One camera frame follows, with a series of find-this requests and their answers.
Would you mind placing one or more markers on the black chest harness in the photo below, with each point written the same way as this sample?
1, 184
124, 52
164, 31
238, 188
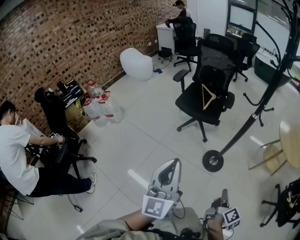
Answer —
187, 234

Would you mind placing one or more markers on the white desk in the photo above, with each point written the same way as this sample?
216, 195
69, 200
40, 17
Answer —
165, 39

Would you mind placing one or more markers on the black mesh office chair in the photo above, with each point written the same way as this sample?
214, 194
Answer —
247, 51
287, 206
56, 114
186, 42
199, 103

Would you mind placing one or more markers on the round wooden table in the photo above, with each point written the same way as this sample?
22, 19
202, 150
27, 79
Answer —
291, 143

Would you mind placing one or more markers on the black framed window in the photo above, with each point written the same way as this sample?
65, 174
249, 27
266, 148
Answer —
241, 16

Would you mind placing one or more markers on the wooden hanger with metal hook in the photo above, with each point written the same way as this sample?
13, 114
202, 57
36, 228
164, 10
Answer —
203, 96

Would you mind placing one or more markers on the person's grey-green shirt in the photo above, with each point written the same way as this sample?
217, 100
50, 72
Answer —
105, 230

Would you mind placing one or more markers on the brown cardboard box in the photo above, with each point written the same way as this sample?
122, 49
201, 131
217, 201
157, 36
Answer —
76, 117

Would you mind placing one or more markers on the person's left forearm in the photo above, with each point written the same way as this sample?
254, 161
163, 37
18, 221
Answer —
138, 219

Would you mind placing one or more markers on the white cardboard box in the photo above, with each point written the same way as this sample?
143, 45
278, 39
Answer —
30, 127

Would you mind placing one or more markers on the clear water bottle red cap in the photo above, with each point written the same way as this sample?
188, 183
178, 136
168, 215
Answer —
112, 110
93, 114
96, 90

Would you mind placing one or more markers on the black round stool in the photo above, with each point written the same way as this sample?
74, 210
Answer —
165, 52

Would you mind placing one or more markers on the blue cloth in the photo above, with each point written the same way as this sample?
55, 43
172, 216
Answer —
158, 70

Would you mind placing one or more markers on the dark green bathtub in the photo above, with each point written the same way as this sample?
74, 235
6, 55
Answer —
264, 70

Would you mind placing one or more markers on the black flask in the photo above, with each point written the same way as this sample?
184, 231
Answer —
61, 87

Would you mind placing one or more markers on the person's right forearm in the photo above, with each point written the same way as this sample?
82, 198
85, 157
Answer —
215, 228

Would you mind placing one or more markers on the white beanbag seat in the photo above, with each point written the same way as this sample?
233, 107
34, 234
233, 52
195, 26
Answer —
137, 64

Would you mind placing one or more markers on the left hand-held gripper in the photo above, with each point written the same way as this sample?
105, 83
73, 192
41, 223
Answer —
154, 207

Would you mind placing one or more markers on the black printed box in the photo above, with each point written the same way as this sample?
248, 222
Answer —
71, 92

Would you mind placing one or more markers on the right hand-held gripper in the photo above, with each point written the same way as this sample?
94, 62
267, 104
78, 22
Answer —
230, 218

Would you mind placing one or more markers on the black metal coat rack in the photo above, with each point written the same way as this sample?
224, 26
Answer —
236, 138

